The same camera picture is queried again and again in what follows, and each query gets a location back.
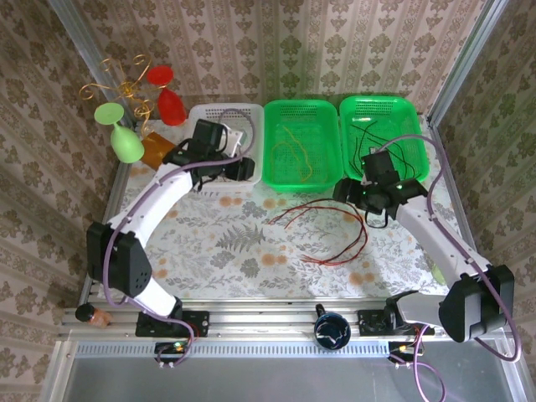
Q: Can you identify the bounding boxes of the black cable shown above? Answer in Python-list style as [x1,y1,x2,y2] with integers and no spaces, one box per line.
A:
[350,120,380,177]
[368,132,418,182]

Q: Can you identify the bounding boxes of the red cable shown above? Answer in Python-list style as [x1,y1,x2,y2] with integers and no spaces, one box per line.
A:
[269,198,364,265]
[286,204,369,265]

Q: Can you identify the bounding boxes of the white plastic basket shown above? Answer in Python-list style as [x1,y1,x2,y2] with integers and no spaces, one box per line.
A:
[178,103,265,193]

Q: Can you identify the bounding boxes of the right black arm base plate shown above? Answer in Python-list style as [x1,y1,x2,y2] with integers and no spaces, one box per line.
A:
[357,309,436,336]

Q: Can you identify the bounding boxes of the green plastic basket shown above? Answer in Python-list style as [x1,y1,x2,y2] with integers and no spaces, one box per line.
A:
[260,99,343,194]
[338,95,430,188]

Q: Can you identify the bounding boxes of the green plastic wine glass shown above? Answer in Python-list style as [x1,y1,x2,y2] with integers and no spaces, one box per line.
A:
[94,102,146,164]

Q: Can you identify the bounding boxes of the red plastic wine glass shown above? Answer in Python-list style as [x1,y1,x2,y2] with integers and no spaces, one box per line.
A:
[146,65,188,126]

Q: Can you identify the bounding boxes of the grey metal panel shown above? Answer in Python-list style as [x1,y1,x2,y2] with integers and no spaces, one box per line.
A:
[39,338,527,402]

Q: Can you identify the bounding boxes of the right small circuit board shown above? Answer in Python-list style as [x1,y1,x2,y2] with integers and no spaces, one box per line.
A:
[388,341,424,363]

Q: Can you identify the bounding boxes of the left small circuit board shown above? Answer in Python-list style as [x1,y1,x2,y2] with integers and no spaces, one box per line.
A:
[154,341,192,363]

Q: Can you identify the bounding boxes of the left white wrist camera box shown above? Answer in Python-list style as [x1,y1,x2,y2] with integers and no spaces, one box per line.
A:
[220,124,247,148]

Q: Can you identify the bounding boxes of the yellow cable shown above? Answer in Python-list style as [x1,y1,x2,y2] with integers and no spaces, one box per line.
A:
[269,140,305,177]
[281,123,314,183]

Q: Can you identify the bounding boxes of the gold wire glass rack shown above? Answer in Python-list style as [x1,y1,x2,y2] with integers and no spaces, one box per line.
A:
[79,54,162,158]

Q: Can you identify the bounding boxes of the floral tablecloth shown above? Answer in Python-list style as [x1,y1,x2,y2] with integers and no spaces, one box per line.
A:
[100,119,481,301]

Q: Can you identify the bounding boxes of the aluminium extrusion frame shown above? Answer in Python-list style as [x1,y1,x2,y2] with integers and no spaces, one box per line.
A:
[37,0,528,402]

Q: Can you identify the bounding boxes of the brown wooden block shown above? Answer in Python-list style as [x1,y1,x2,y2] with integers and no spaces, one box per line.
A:
[140,132,177,168]

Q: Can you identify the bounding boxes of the small circuit board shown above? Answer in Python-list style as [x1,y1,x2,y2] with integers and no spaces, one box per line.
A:
[154,341,192,363]
[388,341,424,363]

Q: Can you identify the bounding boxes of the dark blue mug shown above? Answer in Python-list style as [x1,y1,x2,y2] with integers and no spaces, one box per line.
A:
[313,303,351,350]

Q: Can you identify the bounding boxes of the black capped spice bottle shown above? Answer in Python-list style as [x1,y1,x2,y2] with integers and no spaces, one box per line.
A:
[75,304,112,327]

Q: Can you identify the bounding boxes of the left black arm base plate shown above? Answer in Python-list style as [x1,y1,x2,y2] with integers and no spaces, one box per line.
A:
[135,310,210,338]

